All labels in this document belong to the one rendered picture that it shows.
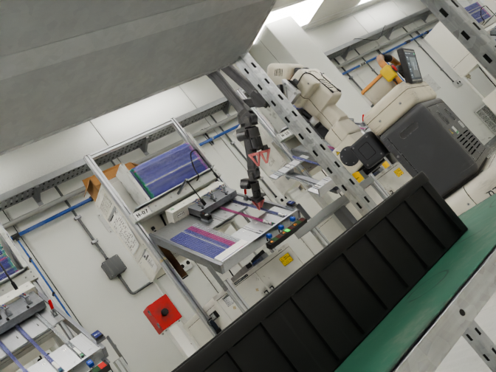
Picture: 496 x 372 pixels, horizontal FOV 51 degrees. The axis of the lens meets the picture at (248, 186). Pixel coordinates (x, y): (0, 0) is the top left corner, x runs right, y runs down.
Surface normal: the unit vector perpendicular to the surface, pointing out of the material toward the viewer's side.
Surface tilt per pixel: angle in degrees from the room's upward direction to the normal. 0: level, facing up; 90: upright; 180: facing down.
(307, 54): 90
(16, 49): 180
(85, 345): 47
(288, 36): 90
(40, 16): 180
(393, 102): 90
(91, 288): 90
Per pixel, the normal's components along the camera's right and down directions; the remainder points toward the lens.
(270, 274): 0.38, -0.48
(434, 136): -0.49, 0.20
